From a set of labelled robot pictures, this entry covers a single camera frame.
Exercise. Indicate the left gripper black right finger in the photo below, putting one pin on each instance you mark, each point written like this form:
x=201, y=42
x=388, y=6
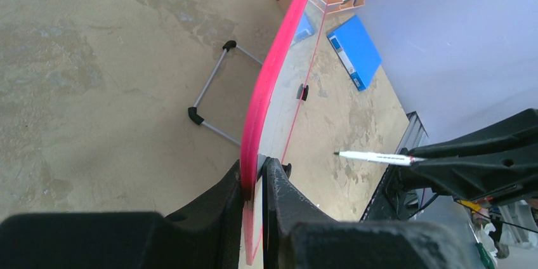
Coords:
x=297, y=234

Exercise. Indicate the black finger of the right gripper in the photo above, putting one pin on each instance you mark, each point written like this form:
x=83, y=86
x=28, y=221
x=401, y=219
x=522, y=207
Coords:
x=517, y=131
x=494, y=179

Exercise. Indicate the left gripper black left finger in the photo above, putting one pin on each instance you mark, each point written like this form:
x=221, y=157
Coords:
x=205, y=233

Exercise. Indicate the green capped marker pen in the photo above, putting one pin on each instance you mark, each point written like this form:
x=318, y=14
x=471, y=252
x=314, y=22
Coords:
x=390, y=159

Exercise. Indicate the red-framed whiteboard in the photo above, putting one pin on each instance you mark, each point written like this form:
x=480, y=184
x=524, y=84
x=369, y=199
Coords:
x=273, y=109

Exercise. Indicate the black whiteboard stand foot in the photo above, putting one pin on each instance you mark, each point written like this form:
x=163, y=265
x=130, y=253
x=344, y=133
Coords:
x=303, y=92

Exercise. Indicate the blue notebook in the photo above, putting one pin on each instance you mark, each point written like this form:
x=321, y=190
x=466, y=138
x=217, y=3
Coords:
x=356, y=51

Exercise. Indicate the green handled screwdriver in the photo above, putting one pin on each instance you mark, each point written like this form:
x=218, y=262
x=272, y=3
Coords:
x=485, y=259

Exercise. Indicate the grey wire whiteboard stand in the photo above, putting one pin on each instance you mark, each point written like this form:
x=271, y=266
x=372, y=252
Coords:
x=221, y=105

